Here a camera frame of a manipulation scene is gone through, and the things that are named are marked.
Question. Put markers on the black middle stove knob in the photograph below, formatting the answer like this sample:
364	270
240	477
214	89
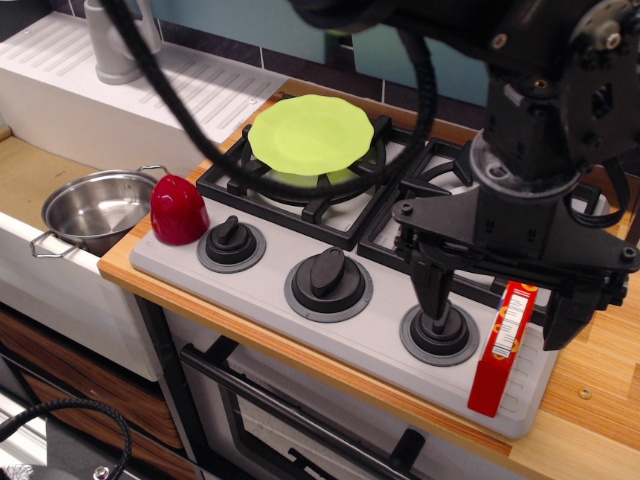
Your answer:
329	287

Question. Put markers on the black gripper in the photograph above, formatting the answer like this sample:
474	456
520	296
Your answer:
586	269

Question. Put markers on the lime green plate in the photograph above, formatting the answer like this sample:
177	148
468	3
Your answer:
311	135

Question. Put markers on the black left stove knob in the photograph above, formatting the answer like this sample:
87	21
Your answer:
231	247

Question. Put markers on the black right burner grate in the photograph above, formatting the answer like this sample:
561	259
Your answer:
442	170

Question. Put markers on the black right stove knob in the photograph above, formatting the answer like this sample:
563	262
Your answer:
447	341

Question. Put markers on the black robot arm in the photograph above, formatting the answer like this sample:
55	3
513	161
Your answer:
563	98

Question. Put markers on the black stove knob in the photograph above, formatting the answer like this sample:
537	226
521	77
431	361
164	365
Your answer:
329	287
447	341
231	247

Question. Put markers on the red toy sweet potato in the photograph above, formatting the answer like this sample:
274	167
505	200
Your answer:
177	211

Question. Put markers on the black burner grate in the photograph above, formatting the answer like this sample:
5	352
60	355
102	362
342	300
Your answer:
300	200
442	170

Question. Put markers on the grey toy faucet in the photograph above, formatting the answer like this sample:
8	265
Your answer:
115	65

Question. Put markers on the black left burner grate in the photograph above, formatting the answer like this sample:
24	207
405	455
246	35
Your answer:
300	200

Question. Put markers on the grey toy stove top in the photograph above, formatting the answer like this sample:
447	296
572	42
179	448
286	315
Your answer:
369	341

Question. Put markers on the red cereal box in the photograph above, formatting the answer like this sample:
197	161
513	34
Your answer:
501	348

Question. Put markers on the stainless steel pot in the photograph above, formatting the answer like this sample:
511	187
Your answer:
94	212

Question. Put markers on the white toy sink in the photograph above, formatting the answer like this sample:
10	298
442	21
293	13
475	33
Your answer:
59	122

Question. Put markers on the black oven door handle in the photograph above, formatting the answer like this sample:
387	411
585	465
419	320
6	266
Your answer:
213	364

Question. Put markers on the wooden drawer front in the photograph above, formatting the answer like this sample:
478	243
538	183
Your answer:
47	366

